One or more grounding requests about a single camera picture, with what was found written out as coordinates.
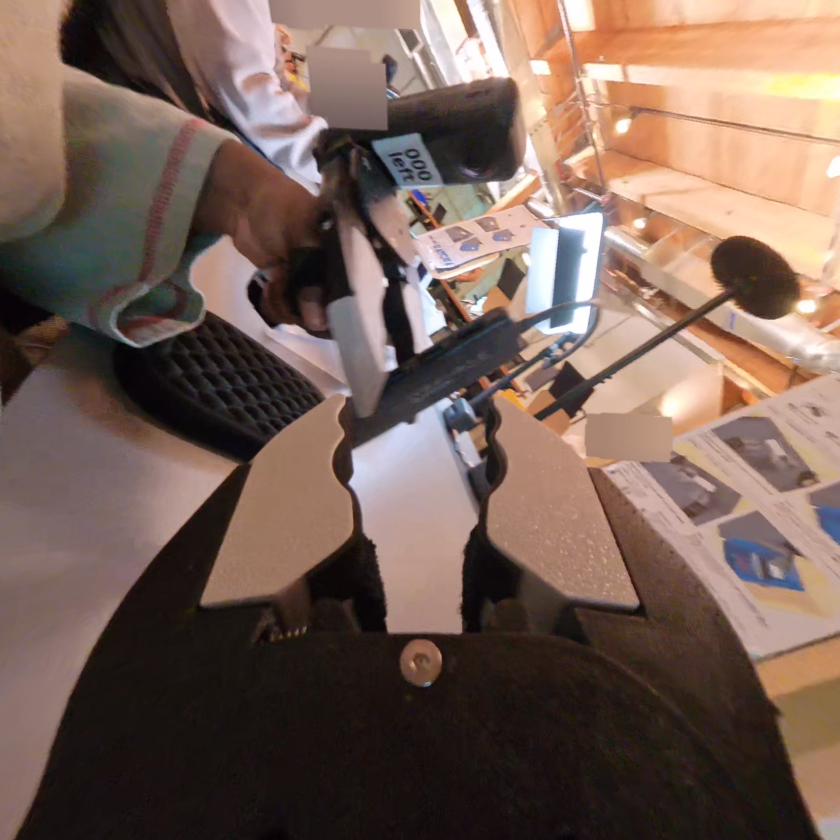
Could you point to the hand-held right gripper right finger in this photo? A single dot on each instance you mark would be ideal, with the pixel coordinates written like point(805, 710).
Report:
point(558, 518)

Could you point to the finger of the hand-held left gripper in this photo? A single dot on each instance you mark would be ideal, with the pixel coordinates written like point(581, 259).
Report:
point(359, 341)
point(410, 289)

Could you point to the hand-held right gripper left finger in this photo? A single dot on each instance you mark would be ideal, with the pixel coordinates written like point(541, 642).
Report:
point(289, 505)

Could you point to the person's left forearm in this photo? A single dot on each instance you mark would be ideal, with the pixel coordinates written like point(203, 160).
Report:
point(98, 203)

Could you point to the person's left hand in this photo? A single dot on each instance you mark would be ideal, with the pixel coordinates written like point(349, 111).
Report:
point(262, 210)

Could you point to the sheet with blue shapes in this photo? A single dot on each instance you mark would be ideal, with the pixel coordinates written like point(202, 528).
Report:
point(472, 239)

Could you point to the black mesh pad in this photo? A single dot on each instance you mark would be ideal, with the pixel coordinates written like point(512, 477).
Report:
point(216, 387)

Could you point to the bright light panel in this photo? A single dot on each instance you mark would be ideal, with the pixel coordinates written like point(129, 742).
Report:
point(568, 269)

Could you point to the printed instruction sheet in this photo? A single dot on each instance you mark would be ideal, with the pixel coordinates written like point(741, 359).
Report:
point(754, 518)

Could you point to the black foam microphone on boom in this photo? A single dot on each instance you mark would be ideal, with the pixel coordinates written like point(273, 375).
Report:
point(754, 275)

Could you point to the silver ventilation duct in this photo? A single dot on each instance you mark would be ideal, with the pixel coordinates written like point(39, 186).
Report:
point(735, 308)

